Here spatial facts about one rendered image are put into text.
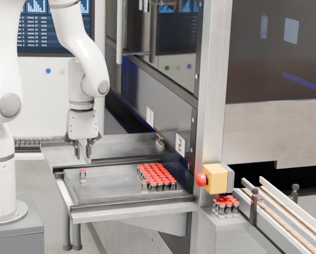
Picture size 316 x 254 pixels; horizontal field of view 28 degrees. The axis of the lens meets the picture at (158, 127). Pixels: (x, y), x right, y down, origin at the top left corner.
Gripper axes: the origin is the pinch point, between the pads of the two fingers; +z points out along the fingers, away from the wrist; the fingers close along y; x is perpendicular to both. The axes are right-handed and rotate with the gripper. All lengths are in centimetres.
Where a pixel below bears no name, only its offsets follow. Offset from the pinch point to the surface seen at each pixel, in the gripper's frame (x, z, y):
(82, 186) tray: 3.7, 10.6, 1.2
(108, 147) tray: -32.3, 11.0, -16.7
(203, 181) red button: 35.5, -0.4, -29.2
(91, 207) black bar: 23.7, 9.3, 2.2
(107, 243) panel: -89, 84, -30
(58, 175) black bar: -4.7, 9.4, 7.7
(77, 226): -80, 68, -12
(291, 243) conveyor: 66, 7, -42
